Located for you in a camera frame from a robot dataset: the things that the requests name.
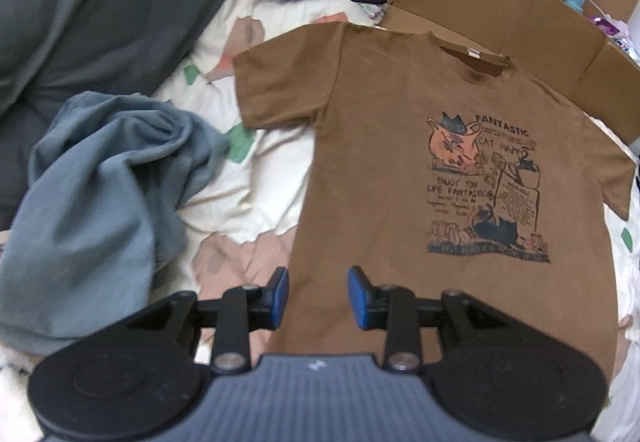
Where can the purple white packet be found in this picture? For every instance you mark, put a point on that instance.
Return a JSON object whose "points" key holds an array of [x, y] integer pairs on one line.
{"points": [[612, 29]]}

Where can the blue-grey garment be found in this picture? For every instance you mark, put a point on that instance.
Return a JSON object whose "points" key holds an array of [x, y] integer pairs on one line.
{"points": [[95, 202]]}

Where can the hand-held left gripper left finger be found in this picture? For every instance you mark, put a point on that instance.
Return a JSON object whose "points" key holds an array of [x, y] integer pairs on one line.
{"points": [[280, 297]]}

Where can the cream printed bed sheet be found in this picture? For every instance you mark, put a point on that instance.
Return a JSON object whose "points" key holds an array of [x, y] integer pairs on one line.
{"points": [[265, 171]]}

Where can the dark grey duvet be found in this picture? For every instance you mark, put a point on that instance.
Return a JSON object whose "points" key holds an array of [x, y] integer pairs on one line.
{"points": [[100, 6]]}

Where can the small floral cloth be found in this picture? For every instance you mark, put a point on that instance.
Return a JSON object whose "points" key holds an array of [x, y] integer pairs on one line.
{"points": [[376, 14]]}

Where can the brown printed t-shirt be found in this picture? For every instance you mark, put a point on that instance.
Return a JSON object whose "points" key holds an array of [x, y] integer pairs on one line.
{"points": [[380, 121]]}

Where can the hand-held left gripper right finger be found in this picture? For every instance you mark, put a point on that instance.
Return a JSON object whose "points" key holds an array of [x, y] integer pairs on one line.
{"points": [[357, 297]]}

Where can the light blue detergent bottle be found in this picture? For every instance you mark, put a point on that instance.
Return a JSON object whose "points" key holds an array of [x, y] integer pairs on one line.
{"points": [[575, 0]]}

